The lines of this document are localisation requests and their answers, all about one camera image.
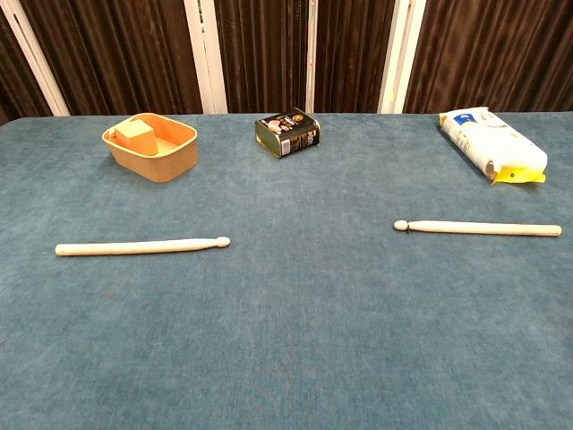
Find white and yellow snack bag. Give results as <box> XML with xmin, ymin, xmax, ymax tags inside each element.
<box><xmin>438</xmin><ymin>106</ymin><xmax>550</xmax><ymax>185</ymax></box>

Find thin white stand pole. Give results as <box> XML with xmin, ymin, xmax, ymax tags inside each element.
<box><xmin>305</xmin><ymin>0</ymin><xmax>320</xmax><ymax>114</ymax></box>

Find orange oval tray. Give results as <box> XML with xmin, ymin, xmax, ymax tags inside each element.
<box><xmin>101</xmin><ymin>112</ymin><xmax>200</xmax><ymax>184</ymax></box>

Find dark brown curtain panel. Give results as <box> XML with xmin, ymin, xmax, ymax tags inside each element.
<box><xmin>0</xmin><ymin>13</ymin><xmax>53</xmax><ymax>126</ymax></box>
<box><xmin>20</xmin><ymin>0</ymin><xmax>204</xmax><ymax>116</ymax></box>
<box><xmin>314</xmin><ymin>0</ymin><xmax>398</xmax><ymax>114</ymax></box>
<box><xmin>404</xmin><ymin>0</ymin><xmax>573</xmax><ymax>115</ymax></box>
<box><xmin>213</xmin><ymin>0</ymin><xmax>311</xmax><ymax>114</ymax></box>

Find white frame post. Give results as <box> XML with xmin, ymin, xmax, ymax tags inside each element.
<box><xmin>183</xmin><ymin>0</ymin><xmax>229</xmax><ymax>115</ymax></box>
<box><xmin>0</xmin><ymin>0</ymin><xmax>71</xmax><ymax>117</ymax></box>
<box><xmin>377</xmin><ymin>0</ymin><xmax>427</xmax><ymax>115</ymax></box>

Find yellow-orange cube block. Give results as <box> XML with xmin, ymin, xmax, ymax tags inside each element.
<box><xmin>114</xmin><ymin>118</ymin><xmax>158</xmax><ymax>157</ymax></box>

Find light wooden drumstick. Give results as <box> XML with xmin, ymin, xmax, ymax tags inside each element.
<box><xmin>55</xmin><ymin>236</ymin><xmax>232</xmax><ymax>258</ymax></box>
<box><xmin>393</xmin><ymin>219</ymin><xmax>563</xmax><ymax>238</ymax></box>

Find dark rectangular tin can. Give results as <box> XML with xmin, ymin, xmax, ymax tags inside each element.
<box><xmin>253</xmin><ymin>107</ymin><xmax>322</xmax><ymax>159</ymax></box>

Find blue felt table cover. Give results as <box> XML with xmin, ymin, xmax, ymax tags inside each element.
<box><xmin>0</xmin><ymin>111</ymin><xmax>573</xmax><ymax>430</ymax></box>

